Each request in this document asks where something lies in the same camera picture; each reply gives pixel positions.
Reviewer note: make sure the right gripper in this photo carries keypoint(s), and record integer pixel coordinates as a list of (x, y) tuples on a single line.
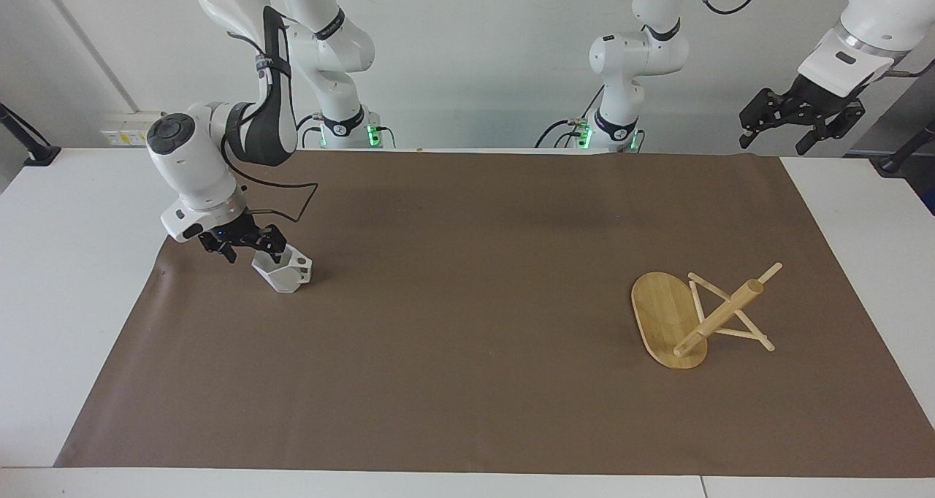
[(230, 231)]

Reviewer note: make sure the black stand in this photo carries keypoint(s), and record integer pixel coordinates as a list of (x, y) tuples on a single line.
[(902, 155), (33, 151)]

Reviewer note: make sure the wooden cup rack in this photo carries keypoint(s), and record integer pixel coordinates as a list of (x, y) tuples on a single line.
[(665, 323)]

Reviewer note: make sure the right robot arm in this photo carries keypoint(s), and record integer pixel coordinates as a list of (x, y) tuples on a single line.
[(197, 162)]

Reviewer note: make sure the white wall socket strip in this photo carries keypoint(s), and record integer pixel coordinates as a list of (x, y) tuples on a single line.
[(128, 134)]

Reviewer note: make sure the white faceted cup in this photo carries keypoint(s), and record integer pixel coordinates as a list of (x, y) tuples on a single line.
[(286, 273)]

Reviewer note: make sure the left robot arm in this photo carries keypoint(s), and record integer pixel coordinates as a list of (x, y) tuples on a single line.
[(621, 52)]

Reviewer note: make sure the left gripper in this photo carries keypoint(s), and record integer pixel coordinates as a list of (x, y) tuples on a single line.
[(814, 96)]

